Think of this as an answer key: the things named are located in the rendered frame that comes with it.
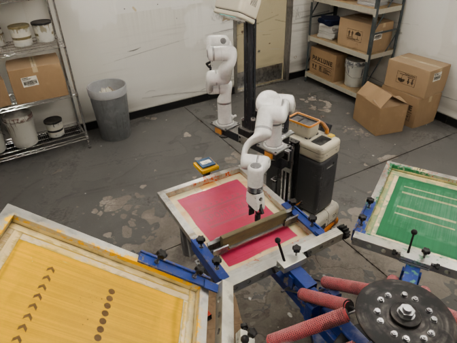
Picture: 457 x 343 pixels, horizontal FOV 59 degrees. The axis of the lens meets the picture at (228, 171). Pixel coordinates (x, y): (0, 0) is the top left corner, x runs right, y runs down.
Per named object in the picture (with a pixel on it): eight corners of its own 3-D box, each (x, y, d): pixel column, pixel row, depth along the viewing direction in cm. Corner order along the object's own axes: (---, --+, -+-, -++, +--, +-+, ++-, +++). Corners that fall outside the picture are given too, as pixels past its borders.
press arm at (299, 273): (281, 270, 183) (281, 262, 180) (291, 265, 186) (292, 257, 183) (305, 296, 171) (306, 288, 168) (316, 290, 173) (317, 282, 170)
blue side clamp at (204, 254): (191, 249, 203) (190, 239, 199) (200, 245, 205) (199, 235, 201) (219, 289, 181) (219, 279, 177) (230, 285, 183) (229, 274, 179)
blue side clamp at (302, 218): (280, 211, 225) (281, 202, 222) (288, 209, 228) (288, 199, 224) (315, 243, 204) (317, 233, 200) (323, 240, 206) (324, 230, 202)
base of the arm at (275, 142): (275, 136, 258) (276, 114, 250) (290, 143, 251) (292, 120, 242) (258, 145, 249) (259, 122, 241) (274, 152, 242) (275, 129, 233)
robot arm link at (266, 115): (262, 101, 213) (290, 103, 210) (257, 138, 206) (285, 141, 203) (260, 86, 197) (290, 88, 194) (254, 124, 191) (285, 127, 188)
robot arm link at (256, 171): (251, 151, 191) (271, 153, 189) (251, 169, 197) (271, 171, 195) (245, 168, 179) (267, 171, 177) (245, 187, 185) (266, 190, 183)
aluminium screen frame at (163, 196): (157, 197, 238) (156, 192, 236) (241, 168, 262) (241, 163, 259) (222, 287, 181) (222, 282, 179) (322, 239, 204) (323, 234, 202)
